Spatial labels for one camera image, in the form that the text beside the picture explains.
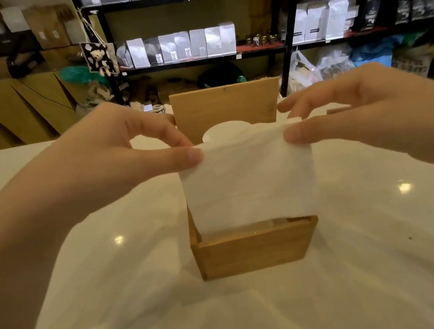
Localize person's left hand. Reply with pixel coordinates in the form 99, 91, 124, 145
49, 89, 212, 228

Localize person's right hand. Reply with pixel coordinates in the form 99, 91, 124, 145
272, 52, 434, 197

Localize white paper napkin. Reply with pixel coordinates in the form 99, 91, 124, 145
172, 109, 324, 239

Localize person's left forearm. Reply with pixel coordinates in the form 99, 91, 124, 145
0, 137, 100, 329

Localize clear plastic bag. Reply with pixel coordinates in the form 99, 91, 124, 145
283, 47, 325, 95

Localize white plastic bag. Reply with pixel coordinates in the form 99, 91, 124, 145
313, 43, 358, 82

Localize row of white coffee bags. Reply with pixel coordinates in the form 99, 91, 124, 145
115, 21, 240, 72

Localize hanging teddy bear card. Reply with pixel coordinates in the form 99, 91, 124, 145
79, 37, 120, 81

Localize green plastic bag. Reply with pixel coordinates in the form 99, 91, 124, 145
58, 61, 109, 94

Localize blue plastic bag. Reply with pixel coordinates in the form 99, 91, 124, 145
347, 34, 407, 72

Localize large white coffee bag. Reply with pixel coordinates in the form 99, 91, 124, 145
300, 1, 332, 43
286, 2, 314, 45
319, 0, 356, 41

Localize row of small glass jars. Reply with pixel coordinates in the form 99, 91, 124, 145
244, 30, 281, 50

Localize brown burlap sack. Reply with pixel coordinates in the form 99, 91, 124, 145
389, 41, 434, 82

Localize wooden napkin holder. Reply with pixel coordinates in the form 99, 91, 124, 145
166, 74, 326, 284

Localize tall black coffee bag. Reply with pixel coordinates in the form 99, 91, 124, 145
355, 0, 385, 32

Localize brown cardboard boxes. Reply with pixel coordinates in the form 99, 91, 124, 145
22, 2, 80, 53

